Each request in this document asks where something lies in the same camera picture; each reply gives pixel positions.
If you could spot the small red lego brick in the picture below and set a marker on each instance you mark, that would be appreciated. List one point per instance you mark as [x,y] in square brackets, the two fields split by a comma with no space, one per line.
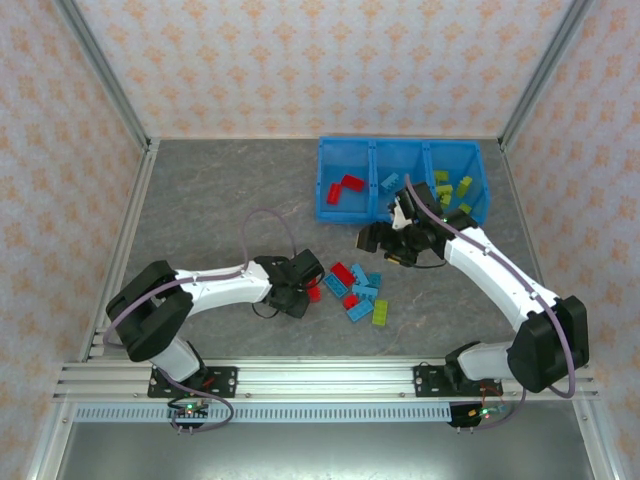
[351,300]

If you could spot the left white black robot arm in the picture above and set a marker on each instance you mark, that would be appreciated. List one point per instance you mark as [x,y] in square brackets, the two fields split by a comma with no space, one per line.
[225,287]

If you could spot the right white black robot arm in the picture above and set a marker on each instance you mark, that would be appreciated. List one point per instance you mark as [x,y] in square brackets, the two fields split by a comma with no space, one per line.
[500,270]

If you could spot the blue three-compartment plastic bin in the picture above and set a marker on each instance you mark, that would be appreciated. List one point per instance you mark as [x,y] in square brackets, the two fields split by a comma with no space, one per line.
[400,150]

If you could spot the grey metal sheet panel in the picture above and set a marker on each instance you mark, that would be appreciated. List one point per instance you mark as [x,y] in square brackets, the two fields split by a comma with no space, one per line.
[325,452]

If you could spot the right arm white camera box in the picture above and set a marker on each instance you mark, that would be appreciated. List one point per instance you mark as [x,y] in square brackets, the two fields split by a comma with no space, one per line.
[400,214]

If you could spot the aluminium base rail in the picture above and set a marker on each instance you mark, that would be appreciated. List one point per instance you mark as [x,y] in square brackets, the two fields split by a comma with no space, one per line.
[325,380]

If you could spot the aluminium table side rail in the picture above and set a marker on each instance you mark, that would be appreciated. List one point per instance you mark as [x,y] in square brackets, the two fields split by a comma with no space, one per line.
[535,250]
[134,210]

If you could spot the black board bracket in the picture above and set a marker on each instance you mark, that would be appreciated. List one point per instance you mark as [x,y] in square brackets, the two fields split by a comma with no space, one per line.
[461,423]
[190,426]

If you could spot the aluminium frame post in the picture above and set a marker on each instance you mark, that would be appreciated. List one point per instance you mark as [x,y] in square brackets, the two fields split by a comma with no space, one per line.
[103,70]
[547,70]

